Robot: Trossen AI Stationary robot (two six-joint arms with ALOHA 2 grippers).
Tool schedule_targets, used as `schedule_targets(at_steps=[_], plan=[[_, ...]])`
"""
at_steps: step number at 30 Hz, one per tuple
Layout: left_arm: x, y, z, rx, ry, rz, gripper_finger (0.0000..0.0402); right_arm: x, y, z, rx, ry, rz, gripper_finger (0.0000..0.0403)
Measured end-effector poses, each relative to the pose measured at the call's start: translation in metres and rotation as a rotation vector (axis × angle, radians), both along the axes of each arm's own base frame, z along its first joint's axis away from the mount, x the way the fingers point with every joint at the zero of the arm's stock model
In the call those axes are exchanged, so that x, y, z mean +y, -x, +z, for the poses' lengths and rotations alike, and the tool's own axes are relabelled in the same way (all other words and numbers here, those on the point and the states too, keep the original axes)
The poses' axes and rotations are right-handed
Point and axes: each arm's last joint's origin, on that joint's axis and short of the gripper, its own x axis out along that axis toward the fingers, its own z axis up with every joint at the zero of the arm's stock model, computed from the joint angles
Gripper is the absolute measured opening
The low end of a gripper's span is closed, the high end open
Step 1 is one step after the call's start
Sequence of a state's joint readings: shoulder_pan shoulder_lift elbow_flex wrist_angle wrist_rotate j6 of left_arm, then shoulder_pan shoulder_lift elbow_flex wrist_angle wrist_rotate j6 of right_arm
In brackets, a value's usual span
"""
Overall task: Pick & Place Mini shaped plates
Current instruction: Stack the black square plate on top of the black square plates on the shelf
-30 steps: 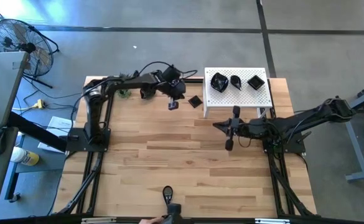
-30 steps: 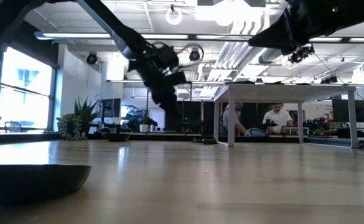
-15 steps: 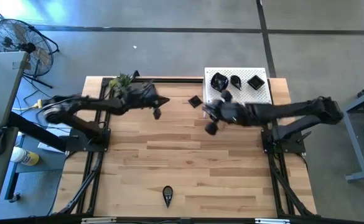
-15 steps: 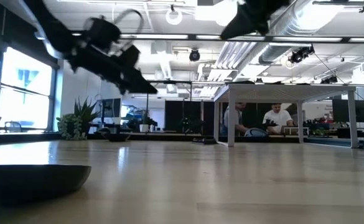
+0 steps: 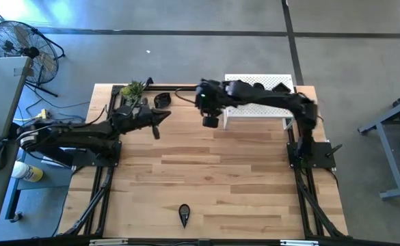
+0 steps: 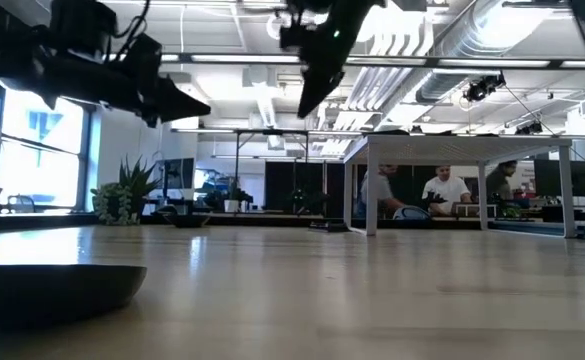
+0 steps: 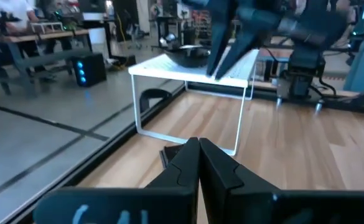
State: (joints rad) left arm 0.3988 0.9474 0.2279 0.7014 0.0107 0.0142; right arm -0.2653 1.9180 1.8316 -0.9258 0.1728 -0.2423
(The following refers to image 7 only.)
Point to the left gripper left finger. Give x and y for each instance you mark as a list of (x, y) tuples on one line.
[(184, 174)]

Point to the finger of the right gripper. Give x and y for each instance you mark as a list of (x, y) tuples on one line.
[(220, 31), (247, 34)]

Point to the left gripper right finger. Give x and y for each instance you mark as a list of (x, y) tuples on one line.
[(219, 174)]

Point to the black square mini plate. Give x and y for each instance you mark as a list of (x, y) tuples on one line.
[(169, 154)]

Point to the black leaf-shaped mini plate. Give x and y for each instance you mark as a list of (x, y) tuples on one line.
[(188, 49), (188, 60)]

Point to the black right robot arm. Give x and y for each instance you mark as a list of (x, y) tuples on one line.
[(303, 71)]

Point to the black computer with blue lights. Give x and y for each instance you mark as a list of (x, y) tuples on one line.
[(91, 70)]

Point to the wooden work table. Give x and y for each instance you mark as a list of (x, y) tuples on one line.
[(44, 35)]

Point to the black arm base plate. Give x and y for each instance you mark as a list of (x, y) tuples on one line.
[(296, 93)]

